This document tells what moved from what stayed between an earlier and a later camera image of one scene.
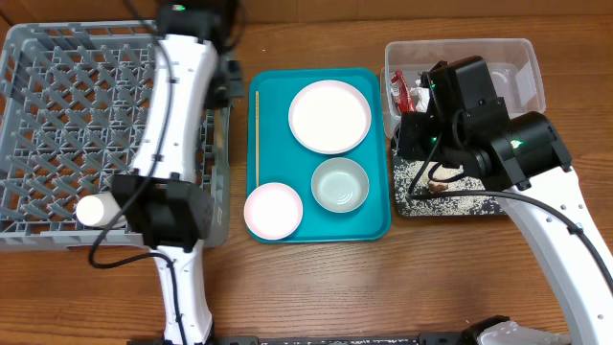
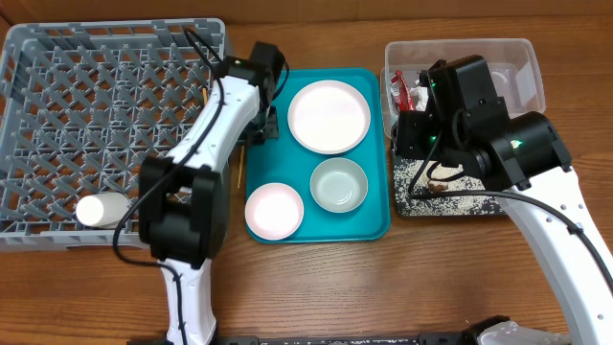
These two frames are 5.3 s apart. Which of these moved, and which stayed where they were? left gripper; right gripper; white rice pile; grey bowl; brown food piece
Moved: left gripper
Stayed: grey bowl; right gripper; white rice pile; brown food piece
